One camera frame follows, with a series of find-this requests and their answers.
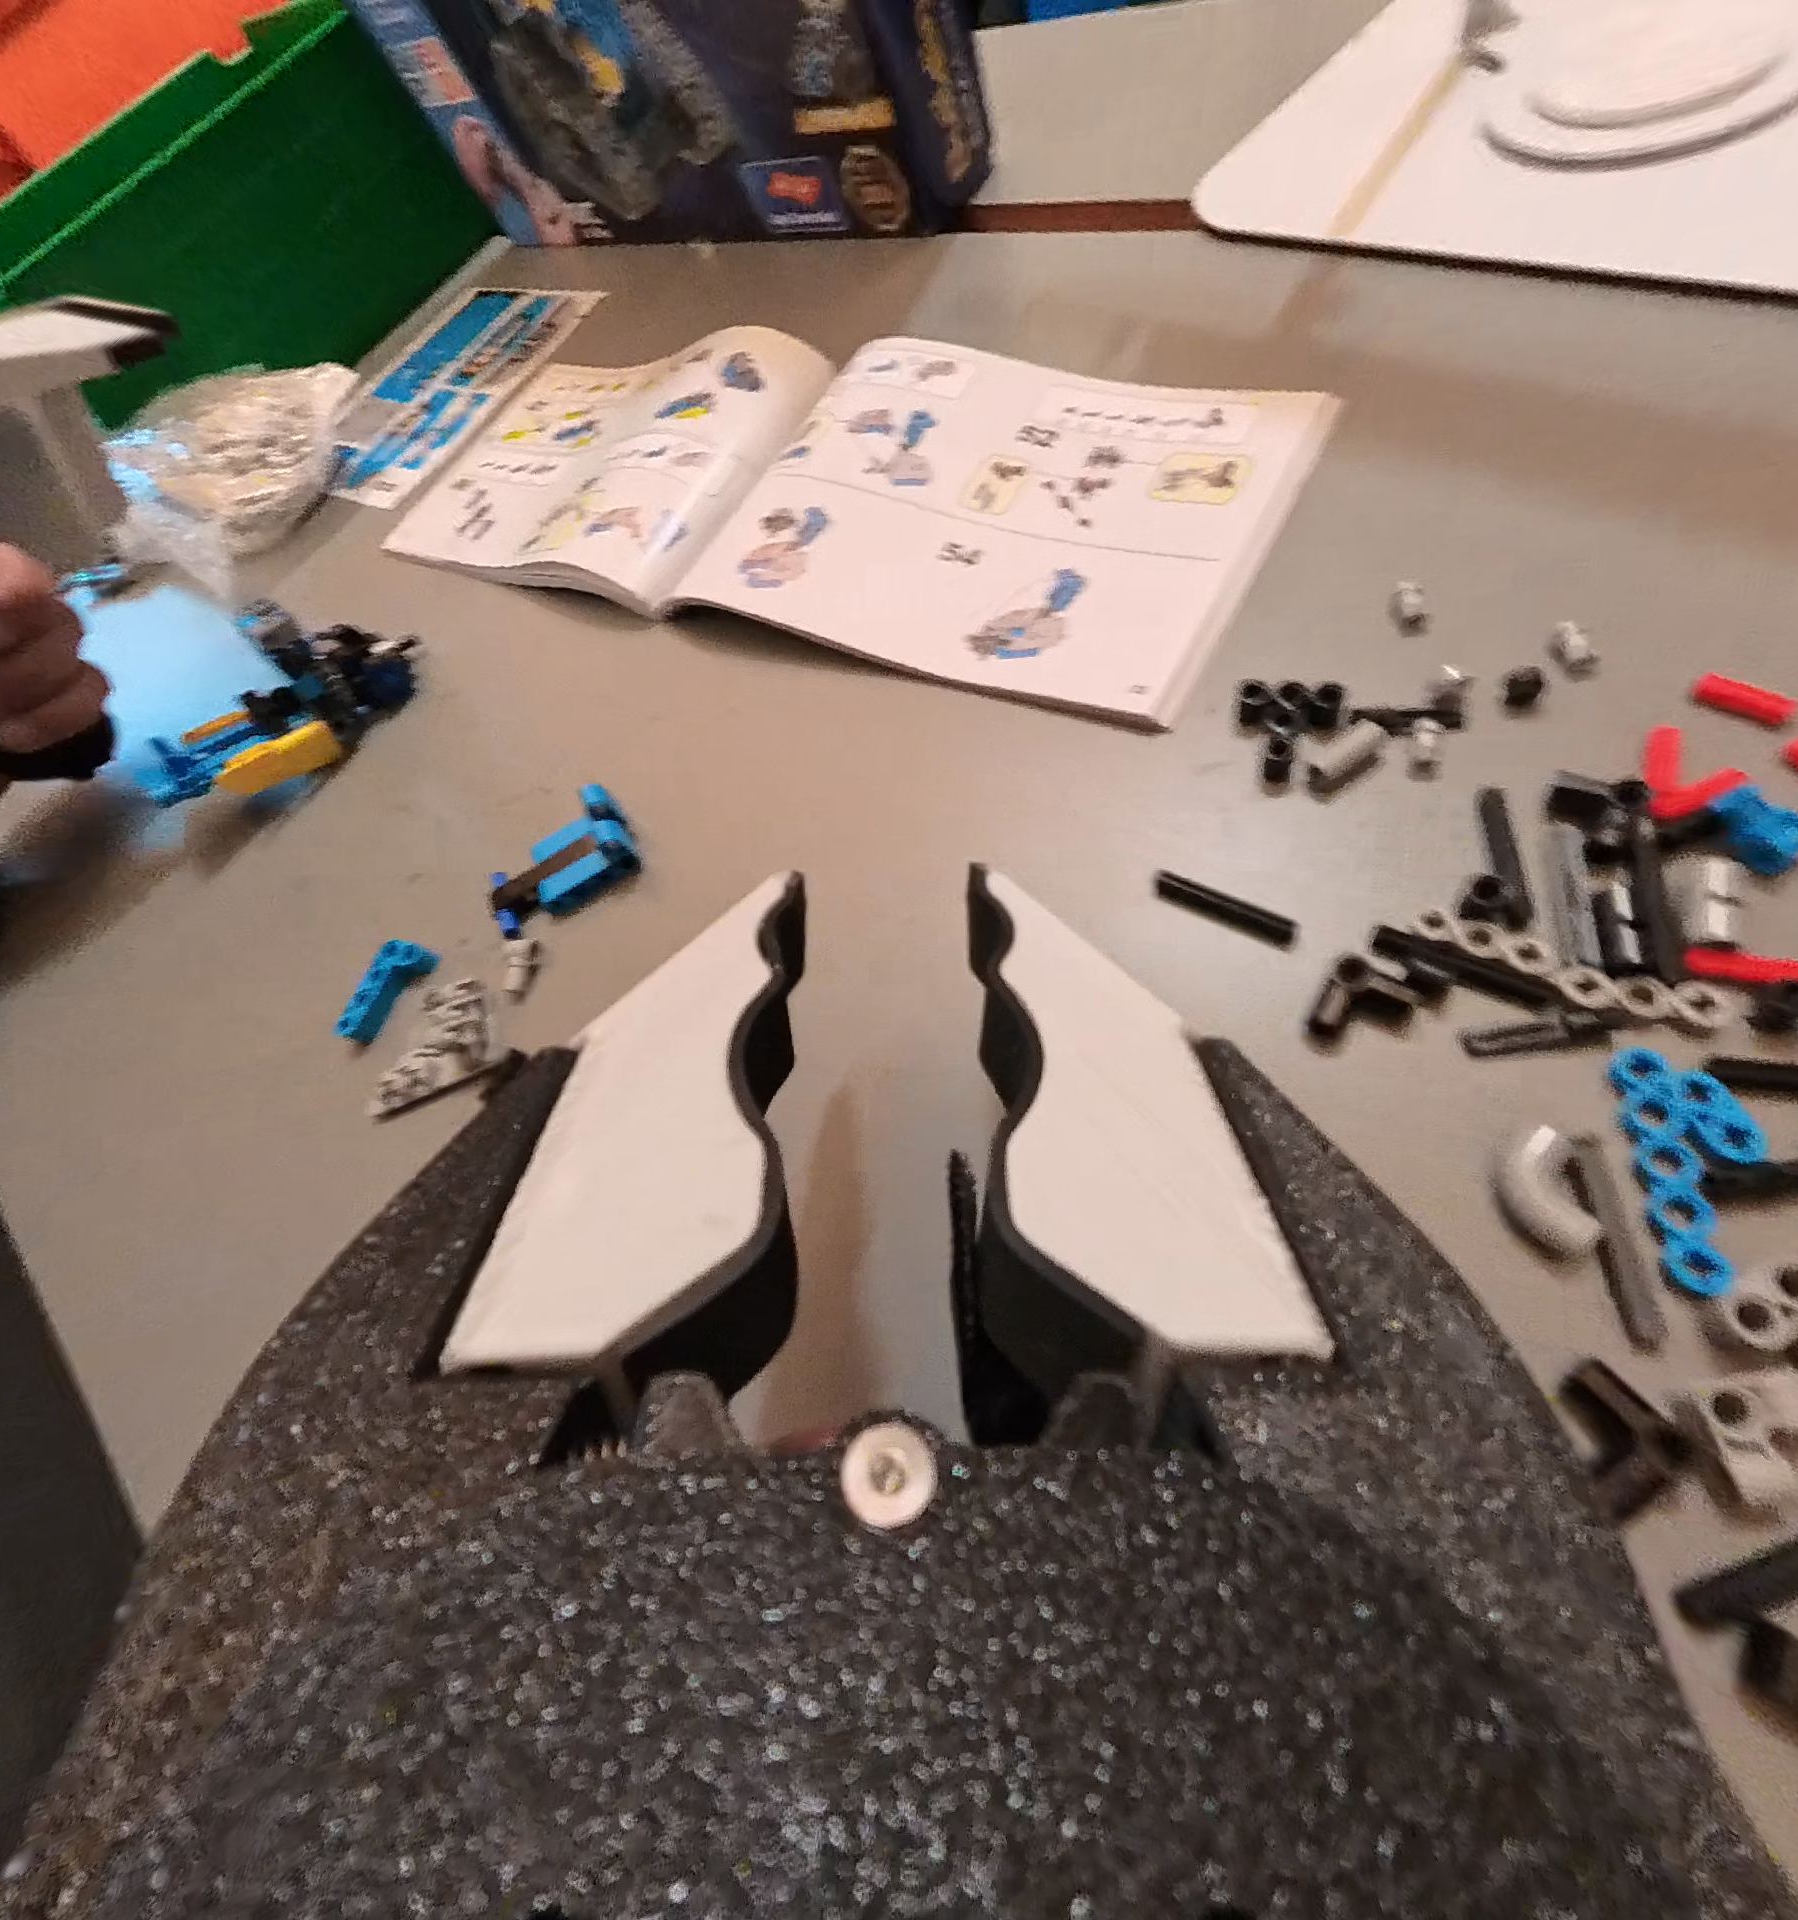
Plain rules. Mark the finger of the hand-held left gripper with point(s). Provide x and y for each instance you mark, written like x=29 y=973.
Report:
x=29 y=345

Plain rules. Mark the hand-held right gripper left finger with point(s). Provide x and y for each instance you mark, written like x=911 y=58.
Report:
x=629 y=1170

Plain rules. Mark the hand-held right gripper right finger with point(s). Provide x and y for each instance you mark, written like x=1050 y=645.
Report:
x=1156 y=1186

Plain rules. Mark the grey triangular panel piece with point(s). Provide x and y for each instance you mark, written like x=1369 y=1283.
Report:
x=442 y=1052

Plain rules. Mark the blue beam assembly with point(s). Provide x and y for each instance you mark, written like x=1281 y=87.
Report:
x=577 y=864

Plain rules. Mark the pile of toy building pieces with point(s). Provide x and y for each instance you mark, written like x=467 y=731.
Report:
x=1606 y=931

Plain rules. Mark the white desk lamp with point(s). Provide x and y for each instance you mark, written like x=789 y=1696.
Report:
x=1591 y=150

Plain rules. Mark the person's left hand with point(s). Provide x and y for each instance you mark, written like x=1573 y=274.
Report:
x=23 y=661

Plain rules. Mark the light grey axle pin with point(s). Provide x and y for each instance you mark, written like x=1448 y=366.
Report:
x=519 y=968

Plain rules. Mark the clear bag of grey pieces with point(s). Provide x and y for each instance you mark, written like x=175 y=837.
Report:
x=239 y=451

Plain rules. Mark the partly built toy model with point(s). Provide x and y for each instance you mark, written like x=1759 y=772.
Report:
x=300 y=706

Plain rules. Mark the orange box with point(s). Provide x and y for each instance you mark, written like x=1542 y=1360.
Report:
x=76 y=92

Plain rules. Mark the green plastic crate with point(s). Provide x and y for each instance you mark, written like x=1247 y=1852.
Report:
x=269 y=196

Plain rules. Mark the black toy rod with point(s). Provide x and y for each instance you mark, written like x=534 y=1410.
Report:
x=1227 y=910

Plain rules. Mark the blue angled toy beam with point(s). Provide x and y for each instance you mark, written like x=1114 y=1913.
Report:
x=385 y=991

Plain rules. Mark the blue sticker sheet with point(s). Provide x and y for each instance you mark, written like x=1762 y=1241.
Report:
x=447 y=393

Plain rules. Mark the dark blue toy box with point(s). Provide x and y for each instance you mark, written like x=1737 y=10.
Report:
x=689 y=120

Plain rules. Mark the black perforated pad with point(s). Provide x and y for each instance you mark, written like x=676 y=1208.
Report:
x=14 y=1502

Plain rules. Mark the instruction booklet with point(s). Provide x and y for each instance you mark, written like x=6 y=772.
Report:
x=913 y=527

